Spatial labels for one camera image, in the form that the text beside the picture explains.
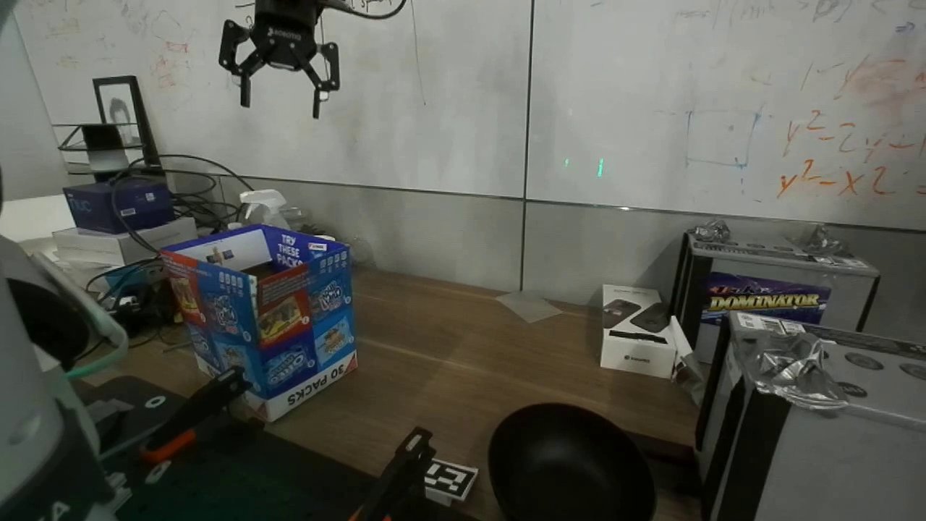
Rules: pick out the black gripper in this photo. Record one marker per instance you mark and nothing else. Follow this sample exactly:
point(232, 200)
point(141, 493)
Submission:
point(288, 38)

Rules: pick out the dark blue box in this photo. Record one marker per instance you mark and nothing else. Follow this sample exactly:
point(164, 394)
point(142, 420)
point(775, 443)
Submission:
point(116, 205)

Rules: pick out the blue printed carton box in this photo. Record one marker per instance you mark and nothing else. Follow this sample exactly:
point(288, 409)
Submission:
point(290, 320)

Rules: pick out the white phone box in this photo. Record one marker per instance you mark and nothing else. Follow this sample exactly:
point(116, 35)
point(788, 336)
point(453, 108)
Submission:
point(631, 351)

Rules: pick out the large grey battery box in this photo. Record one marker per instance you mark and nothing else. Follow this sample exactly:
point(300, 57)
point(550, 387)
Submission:
point(848, 454)

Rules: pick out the white spray bottle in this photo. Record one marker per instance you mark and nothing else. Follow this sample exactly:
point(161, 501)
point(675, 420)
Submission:
point(261, 205)

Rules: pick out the white paper stack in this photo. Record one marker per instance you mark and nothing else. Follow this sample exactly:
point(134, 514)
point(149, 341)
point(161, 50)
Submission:
point(87, 247)

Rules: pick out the black white fiducial marker card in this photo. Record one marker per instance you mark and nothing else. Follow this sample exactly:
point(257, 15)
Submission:
point(453, 481)

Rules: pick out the black bowl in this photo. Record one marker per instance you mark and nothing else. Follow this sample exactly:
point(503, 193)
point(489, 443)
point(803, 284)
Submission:
point(568, 465)

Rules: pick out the grey battery with Dominator label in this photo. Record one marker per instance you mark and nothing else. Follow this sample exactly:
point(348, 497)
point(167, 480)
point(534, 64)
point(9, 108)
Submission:
point(772, 293)

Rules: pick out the crumpled aluminium foil piece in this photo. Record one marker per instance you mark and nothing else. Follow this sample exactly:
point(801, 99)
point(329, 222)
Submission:
point(786, 365)

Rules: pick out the black picture frame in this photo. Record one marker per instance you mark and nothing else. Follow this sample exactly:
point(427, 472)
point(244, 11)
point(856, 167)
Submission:
point(119, 111)

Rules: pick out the black bracket stand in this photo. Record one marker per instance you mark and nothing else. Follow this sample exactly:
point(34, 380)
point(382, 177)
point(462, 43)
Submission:
point(400, 472)

